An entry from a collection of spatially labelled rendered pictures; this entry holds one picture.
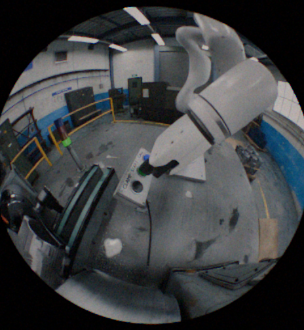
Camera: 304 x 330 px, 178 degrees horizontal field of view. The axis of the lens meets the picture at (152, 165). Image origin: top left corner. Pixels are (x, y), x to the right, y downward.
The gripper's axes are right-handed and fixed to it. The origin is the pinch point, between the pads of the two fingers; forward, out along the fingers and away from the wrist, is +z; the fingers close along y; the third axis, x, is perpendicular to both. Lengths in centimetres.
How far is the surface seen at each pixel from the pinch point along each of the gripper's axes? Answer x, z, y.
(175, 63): -126, -154, -647
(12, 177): -59, 40, 30
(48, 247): -13.7, 15.1, 32.1
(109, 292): 0.7, 0.5, 29.3
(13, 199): -41, 28, 34
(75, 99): -375, 244, -315
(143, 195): 2.5, 2.8, 6.0
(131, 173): -2.5, 2.8, 2.5
